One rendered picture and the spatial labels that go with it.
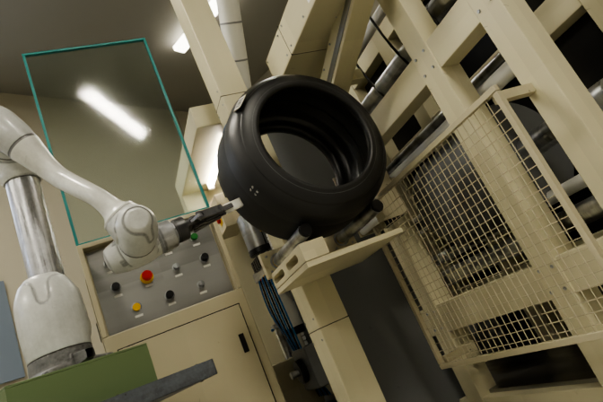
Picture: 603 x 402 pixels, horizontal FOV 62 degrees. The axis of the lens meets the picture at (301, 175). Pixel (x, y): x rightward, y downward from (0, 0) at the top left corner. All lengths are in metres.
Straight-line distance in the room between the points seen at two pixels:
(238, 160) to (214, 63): 0.80
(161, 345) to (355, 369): 0.72
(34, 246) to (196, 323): 0.68
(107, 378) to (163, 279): 0.84
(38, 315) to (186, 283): 0.82
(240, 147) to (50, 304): 0.68
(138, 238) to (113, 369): 0.32
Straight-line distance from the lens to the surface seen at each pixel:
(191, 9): 2.47
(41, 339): 1.42
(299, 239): 1.60
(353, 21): 1.97
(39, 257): 1.71
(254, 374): 2.06
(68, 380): 1.32
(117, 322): 2.09
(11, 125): 1.72
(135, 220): 1.35
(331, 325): 1.92
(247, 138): 1.58
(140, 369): 1.40
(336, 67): 2.06
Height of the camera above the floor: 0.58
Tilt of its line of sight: 18 degrees up
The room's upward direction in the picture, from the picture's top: 25 degrees counter-clockwise
